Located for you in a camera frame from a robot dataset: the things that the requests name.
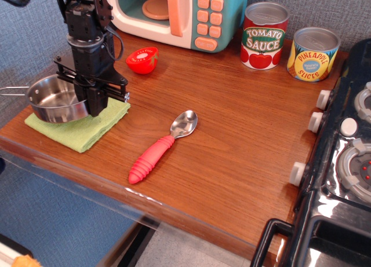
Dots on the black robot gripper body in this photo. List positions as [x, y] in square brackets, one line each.
[91, 64]

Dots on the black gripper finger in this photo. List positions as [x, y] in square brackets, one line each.
[80, 92]
[97, 99]

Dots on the small steel pot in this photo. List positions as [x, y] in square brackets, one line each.
[53, 100]

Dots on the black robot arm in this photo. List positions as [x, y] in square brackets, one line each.
[75, 38]

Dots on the yellow-green folded cloth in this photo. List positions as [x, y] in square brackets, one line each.
[81, 135]

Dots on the red toy tomato half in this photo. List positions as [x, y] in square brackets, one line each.
[143, 61]

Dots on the toy microwave oven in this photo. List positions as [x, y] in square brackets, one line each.
[202, 25]

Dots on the orange striped object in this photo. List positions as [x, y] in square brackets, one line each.
[14, 254]

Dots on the tomato sauce can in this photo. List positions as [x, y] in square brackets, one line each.
[263, 35]

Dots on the pineapple slices can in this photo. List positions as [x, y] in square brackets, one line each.
[312, 54]

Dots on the black toy stove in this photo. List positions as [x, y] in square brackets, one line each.
[331, 225]

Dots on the red-handled metal spoon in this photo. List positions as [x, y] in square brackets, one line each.
[182, 126]

